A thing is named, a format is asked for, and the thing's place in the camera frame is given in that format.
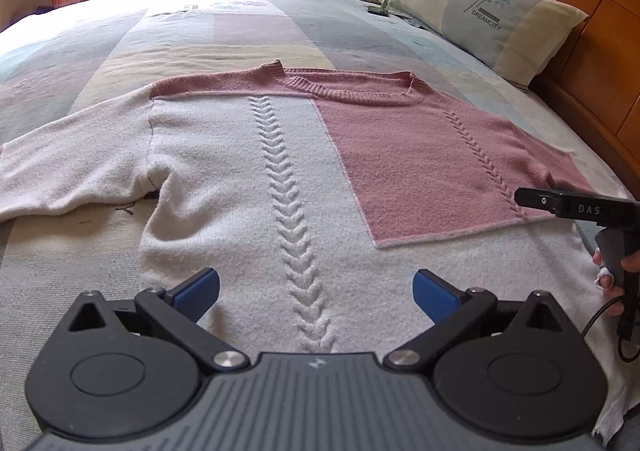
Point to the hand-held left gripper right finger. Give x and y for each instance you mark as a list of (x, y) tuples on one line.
[(435, 298)]

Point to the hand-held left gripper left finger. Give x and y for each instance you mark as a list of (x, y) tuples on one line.
[(200, 288)]

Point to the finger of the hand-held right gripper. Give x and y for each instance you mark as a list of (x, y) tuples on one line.
[(537, 201)]

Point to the pink and white knit sweater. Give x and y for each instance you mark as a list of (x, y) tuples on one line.
[(225, 191)]

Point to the person's right hand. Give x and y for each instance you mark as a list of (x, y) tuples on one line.
[(604, 276)]

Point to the wooden headboard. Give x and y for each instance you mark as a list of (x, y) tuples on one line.
[(610, 31)]

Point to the large flower print pillow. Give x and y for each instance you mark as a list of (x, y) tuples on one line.
[(480, 6)]

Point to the small dark device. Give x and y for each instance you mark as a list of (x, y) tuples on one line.
[(377, 9)]

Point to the bed with patchwork sheet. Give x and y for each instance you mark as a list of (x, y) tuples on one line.
[(175, 36)]

